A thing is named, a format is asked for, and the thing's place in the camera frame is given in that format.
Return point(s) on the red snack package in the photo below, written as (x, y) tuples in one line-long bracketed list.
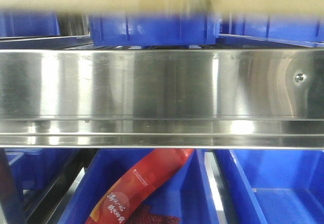
[(138, 183)]

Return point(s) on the blue lower bin centre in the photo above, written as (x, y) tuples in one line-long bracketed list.
[(274, 186)]

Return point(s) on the blue stacked bins right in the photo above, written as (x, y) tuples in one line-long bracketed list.
[(293, 30)]

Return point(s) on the steel shelf front rail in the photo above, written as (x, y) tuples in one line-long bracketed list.
[(198, 98)]

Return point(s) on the blue plastic bin left behind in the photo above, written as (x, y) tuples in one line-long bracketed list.
[(18, 23)]

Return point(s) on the blue plastic bin centre shelf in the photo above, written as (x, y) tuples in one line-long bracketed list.
[(154, 30)]

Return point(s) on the blue lower bin left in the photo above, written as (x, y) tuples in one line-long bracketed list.
[(187, 195)]

